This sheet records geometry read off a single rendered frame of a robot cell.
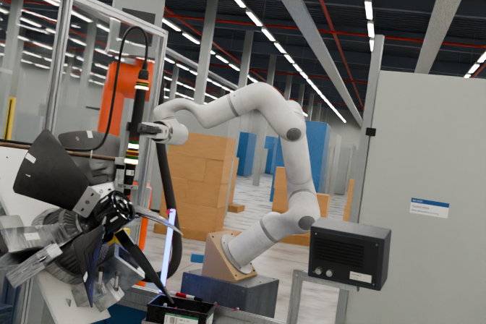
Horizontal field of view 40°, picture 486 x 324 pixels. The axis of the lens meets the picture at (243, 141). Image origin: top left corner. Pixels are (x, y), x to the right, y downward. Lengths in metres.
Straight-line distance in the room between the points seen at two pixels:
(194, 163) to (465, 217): 6.97
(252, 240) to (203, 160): 7.55
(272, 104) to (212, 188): 7.84
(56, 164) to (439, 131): 2.27
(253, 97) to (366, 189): 1.57
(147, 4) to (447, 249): 3.63
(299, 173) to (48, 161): 0.96
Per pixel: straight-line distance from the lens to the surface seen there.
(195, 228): 10.33
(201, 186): 10.28
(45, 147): 2.14
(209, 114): 2.45
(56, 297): 2.24
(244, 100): 2.43
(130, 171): 2.31
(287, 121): 2.41
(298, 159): 2.55
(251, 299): 2.71
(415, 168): 3.80
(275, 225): 2.70
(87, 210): 2.22
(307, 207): 2.62
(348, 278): 2.39
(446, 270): 3.81
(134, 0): 6.24
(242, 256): 2.78
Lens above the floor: 1.46
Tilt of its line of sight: 1 degrees up
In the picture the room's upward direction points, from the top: 8 degrees clockwise
